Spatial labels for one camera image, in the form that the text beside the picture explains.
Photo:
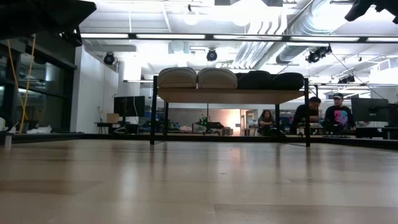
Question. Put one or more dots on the long ceiling light strip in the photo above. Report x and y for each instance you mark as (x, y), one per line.
(171, 36)

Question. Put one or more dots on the black round ceiling speaker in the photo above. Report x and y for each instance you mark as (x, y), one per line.
(109, 58)
(211, 55)

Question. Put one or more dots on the grey slide sandal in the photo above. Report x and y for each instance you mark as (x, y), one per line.
(217, 80)
(177, 79)

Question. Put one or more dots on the black standing desk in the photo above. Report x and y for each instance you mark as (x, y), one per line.
(373, 132)

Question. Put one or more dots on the cardboard box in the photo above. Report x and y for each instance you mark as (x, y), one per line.
(112, 118)

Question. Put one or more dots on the white cloth pile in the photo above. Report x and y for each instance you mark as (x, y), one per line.
(38, 130)

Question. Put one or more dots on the white ceiling pipes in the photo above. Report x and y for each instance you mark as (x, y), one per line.
(255, 43)

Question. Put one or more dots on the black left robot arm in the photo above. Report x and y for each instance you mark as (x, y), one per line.
(37, 15)

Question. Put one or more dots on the black ceiling spotlights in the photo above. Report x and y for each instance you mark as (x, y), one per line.
(317, 55)
(346, 80)

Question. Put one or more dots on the black computer monitor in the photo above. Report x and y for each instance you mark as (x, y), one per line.
(370, 110)

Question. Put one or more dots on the black device with green light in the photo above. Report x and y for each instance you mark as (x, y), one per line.
(208, 126)

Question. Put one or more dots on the person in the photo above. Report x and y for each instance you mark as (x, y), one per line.
(266, 121)
(339, 118)
(303, 115)

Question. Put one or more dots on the black aluminium table frame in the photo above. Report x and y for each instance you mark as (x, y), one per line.
(93, 136)

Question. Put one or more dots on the silver ventilation duct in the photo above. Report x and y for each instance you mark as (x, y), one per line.
(311, 25)

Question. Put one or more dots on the wooden shelf with black legs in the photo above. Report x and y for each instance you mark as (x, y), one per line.
(230, 96)

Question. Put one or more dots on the round pendant lamp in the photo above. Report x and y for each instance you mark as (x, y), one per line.
(191, 15)

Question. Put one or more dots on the black monitor on stand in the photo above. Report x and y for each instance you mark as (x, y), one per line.
(129, 105)

